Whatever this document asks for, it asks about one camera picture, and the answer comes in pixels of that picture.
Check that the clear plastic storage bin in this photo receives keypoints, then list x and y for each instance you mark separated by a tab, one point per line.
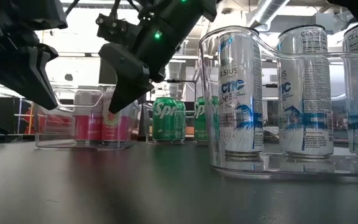
148	124
210	93
61	140

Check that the red cabinet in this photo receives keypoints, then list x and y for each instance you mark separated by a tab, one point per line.
26	121

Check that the white red Spindrift can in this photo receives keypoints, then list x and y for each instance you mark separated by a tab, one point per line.
87	124
117	130

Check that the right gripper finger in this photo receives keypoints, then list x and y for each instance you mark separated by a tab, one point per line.
126	71

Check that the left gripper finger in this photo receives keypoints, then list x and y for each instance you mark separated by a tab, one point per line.
33	81

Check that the ceiling light strip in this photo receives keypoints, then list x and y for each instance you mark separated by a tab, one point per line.
182	57

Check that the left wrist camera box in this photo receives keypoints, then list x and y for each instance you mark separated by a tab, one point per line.
26	14

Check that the orange-brown pot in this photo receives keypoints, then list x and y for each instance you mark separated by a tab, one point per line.
190	130

